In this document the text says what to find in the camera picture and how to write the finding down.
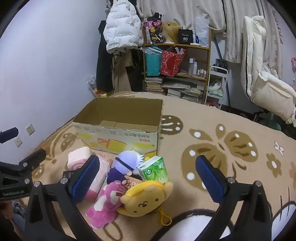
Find stack of books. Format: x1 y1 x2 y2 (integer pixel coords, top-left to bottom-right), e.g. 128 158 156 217
145 76 164 93

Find cream curtain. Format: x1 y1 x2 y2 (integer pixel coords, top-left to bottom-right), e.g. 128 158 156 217
136 0 284 63

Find white trolley cart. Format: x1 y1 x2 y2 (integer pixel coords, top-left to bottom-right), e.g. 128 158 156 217
206 65 228 108

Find black coat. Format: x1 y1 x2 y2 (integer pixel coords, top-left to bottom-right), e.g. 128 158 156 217
96 20 114 93

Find black box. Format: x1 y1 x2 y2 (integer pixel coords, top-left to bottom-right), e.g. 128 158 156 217
178 29 193 44

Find printed cardboard box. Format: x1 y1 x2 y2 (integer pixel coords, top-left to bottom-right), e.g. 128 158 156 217
72 97 164 156

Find pink bear plush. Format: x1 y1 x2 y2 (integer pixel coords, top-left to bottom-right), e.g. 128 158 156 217
85 181 126 230

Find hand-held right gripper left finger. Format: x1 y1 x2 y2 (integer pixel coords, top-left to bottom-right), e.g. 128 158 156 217
24 155 100 241

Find yellow dog plush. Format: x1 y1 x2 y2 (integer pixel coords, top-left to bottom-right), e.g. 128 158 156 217
117 181 174 226

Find blond wig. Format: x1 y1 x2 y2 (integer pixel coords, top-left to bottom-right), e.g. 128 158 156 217
161 22 179 43

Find white puffer jacket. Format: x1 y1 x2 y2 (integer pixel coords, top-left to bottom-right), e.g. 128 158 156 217
103 0 144 54

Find pink towel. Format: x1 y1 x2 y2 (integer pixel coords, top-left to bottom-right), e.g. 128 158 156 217
68 147 92 171

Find dark hanging garment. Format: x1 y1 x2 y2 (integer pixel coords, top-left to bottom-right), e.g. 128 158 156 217
128 49 146 91

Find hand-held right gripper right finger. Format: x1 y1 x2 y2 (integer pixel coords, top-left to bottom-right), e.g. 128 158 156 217
195 155 275 241

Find brown bear print pouch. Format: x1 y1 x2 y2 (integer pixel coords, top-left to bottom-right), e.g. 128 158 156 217
124 174 142 188

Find teal bag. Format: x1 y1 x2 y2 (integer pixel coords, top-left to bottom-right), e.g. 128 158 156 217
144 46 162 77

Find cream padded chair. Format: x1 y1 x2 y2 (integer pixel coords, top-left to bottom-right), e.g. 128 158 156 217
240 16 296 124

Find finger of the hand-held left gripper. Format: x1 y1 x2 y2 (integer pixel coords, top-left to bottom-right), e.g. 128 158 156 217
17 148 47 172
0 127 19 144

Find green tissue pack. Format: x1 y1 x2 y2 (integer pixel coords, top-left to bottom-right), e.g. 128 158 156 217
138 156 169 183

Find pile of magazines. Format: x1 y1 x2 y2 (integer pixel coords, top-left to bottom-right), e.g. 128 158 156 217
162 77 206 103

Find beige coat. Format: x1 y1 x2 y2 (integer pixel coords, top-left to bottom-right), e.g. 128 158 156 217
112 50 132 94

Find wooden shelf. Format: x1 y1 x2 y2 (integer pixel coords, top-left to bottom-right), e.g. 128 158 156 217
142 28 212 105

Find purple plush doll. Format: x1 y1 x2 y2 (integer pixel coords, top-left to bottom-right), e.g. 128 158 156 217
106 150 145 184

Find clear bag of toys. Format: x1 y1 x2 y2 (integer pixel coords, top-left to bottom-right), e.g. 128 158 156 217
87 74 99 93

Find pink tissue pack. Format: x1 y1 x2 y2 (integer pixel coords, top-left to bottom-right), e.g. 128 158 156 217
84 155 110 202

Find pink and black printed bag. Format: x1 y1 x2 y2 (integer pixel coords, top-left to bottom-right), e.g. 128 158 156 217
143 13 163 44

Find white plastic bag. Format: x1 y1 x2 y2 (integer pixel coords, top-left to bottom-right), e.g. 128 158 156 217
193 16 210 48

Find red patterned bag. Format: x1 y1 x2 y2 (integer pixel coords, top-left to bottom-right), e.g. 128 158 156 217
161 46 186 77

